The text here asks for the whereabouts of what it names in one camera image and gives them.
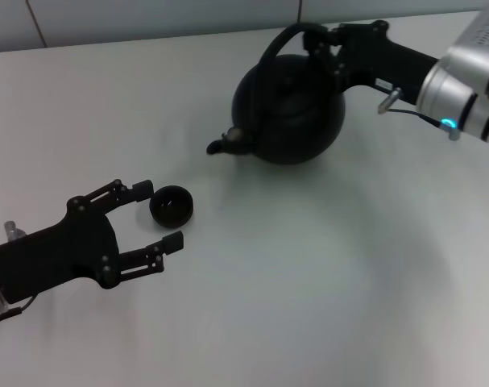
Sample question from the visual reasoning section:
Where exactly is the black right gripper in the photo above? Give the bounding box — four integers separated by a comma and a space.
303, 19, 441, 98

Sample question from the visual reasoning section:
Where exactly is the right gripper cable with connector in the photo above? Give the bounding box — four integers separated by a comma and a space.
377, 86, 462, 141

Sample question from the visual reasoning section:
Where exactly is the gripper cable with connector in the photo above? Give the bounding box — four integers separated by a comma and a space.
0, 220, 39, 324
377, 86, 462, 141

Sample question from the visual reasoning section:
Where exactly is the black round teapot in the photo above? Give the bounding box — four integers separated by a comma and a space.
206, 22, 347, 165

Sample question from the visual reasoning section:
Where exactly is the left gripper cable with connector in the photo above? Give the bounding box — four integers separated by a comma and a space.
0, 220, 39, 324

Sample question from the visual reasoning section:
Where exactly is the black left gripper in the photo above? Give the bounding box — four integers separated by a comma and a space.
0, 179, 185, 306

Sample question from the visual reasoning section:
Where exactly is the dark brown teacup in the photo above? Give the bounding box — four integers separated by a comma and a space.
148, 185, 195, 230

